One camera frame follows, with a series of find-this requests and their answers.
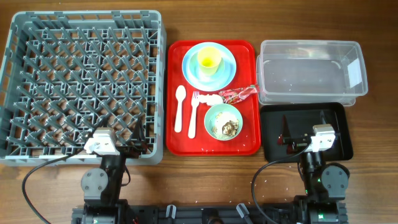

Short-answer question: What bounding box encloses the cream plastic spoon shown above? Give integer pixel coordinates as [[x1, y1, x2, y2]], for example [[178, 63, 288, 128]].
[[174, 85, 187, 133]]

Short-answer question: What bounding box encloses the cream plastic fork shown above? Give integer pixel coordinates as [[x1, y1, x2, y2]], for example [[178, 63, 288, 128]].
[[188, 91, 200, 139]]

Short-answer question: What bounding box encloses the yellow plastic cup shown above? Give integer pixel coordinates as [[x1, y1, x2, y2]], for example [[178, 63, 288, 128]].
[[197, 47, 222, 76]]

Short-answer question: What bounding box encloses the light blue bowl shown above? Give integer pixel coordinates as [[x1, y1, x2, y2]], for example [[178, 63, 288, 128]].
[[198, 52, 224, 76]]

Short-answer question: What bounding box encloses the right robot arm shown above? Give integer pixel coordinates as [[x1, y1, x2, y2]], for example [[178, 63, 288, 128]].
[[273, 112, 350, 223]]

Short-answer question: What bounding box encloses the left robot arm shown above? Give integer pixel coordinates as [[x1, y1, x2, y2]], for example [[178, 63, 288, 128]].
[[72, 120, 148, 224]]

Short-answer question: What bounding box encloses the grey dishwasher rack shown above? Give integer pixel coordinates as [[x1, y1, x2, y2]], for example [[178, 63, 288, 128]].
[[1, 10, 167, 166]]

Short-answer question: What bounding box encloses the black plastic tray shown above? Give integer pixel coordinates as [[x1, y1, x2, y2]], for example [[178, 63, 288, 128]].
[[260, 103, 353, 162]]

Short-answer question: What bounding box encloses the red plastic tray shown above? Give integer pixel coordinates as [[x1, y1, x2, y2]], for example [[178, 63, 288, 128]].
[[165, 40, 261, 156]]

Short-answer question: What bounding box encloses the clear plastic bin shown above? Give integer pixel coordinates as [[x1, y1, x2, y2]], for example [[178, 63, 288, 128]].
[[256, 40, 368, 106]]

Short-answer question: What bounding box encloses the green bowl with food scraps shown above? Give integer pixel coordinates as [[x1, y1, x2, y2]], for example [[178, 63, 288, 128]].
[[204, 104, 243, 141]]

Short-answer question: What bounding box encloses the red snack wrapper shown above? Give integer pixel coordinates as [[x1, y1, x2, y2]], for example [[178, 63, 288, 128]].
[[218, 85, 259, 105]]

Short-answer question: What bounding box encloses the crumpled white tissue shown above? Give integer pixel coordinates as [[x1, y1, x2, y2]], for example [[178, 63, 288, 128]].
[[198, 94, 224, 106]]

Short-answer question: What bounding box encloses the light blue plate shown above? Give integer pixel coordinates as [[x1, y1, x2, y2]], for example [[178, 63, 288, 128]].
[[182, 42, 237, 91]]

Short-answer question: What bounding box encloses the right black cable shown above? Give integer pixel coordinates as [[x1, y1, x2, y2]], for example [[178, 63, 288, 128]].
[[251, 141, 312, 224]]

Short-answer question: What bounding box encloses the black cable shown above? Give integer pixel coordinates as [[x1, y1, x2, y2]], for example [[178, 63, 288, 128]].
[[21, 147, 88, 224], [251, 141, 312, 224]]

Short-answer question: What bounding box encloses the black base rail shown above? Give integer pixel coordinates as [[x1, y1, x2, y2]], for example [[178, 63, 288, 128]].
[[71, 203, 348, 224]]

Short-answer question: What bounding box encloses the left black cable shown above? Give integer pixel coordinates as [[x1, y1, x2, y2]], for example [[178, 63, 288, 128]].
[[21, 147, 88, 224]]

